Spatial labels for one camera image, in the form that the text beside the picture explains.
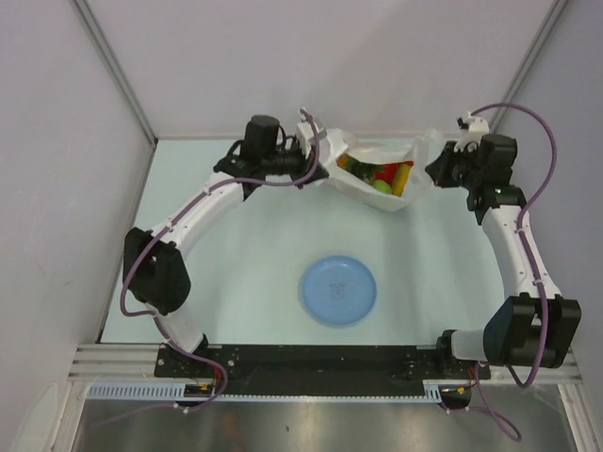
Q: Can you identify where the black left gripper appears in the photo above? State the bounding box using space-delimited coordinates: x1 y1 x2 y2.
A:
262 137 329 189

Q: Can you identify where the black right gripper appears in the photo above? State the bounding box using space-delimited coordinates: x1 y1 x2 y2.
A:
426 140 484 189

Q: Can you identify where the white plastic bag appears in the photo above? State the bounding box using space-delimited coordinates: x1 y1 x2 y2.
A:
320 128 444 212

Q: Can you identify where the blue plastic plate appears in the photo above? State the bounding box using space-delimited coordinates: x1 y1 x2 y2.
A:
298 255 378 328

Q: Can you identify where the orange fake pineapple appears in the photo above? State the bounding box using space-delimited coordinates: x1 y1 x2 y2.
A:
336 153 377 184

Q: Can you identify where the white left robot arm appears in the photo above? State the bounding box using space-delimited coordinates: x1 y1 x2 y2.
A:
120 110 329 377

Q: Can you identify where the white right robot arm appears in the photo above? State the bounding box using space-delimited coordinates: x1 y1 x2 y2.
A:
426 134 581 378

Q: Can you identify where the yellow fake fruit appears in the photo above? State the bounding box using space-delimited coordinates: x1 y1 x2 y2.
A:
391 161 414 197

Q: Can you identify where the red fake pepper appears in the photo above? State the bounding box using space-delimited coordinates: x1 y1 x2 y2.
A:
374 163 399 185

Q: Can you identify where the green fake apple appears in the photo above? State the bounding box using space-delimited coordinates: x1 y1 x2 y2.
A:
372 179 392 195

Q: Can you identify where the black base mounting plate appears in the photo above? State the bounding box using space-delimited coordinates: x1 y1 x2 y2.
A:
154 345 474 395

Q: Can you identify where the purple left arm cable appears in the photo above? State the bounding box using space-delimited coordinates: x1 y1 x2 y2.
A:
120 110 321 378

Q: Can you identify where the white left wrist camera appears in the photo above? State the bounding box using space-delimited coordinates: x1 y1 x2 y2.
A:
295 108 327 158

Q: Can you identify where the aluminium frame rail front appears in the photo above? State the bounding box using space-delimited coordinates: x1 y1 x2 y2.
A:
68 344 159 381

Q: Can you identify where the white slotted cable duct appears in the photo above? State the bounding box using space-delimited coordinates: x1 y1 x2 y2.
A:
87 381 442 404

